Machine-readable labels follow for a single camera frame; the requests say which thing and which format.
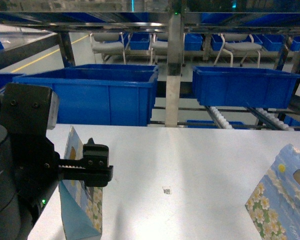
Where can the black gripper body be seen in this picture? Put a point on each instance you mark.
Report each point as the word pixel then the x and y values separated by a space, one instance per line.
pixel 27 112

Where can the flower gift bag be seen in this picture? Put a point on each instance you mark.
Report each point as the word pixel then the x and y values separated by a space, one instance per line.
pixel 274 205
pixel 81 206

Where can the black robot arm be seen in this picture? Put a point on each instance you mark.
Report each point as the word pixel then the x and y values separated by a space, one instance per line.
pixel 17 215

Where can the blue bin right on conveyor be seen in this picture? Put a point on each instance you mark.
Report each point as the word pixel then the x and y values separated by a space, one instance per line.
pixel 243 87

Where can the large blue bin behind table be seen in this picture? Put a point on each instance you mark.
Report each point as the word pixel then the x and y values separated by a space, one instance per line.
pixel 101 94

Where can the grey chair left background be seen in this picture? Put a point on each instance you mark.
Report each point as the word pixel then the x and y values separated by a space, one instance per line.
pixel 107 43

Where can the grey chair background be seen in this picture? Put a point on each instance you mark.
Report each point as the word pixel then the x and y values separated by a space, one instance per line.
pixel 107 43
pixel 159 43
pixel 234 42

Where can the grey chair middle background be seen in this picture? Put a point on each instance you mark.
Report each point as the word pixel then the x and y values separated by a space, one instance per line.
pixel 159 43

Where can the small QR code sticker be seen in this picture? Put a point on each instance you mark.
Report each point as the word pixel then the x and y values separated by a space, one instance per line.
pixel 167 190

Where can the grey chair right background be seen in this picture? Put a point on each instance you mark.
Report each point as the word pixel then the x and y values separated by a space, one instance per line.
pixel 234 42

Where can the steel vertical post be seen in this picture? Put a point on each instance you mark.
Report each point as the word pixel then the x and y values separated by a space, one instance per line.
pixel 175 55

